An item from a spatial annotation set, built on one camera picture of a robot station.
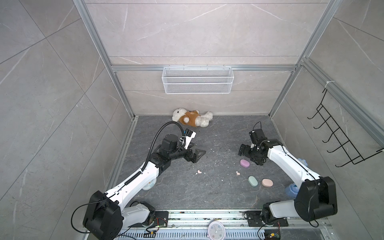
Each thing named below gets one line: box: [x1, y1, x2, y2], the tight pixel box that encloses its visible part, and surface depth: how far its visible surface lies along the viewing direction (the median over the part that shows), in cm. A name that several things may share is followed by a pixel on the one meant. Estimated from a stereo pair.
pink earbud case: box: [261, 178, 274, 188], surface depth 85 cm
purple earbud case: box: [239, 159, 250, 168], surface depth 94 cm
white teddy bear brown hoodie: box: [172, 108, 213, 128], surface depth 112 cm
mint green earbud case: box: [248, 175, 259, 187], surface depth 86 cm
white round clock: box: [207, 220, 226, 240], surface depth 70 cm
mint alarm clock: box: [142, 178, 157, 191], surface depth 84 cm
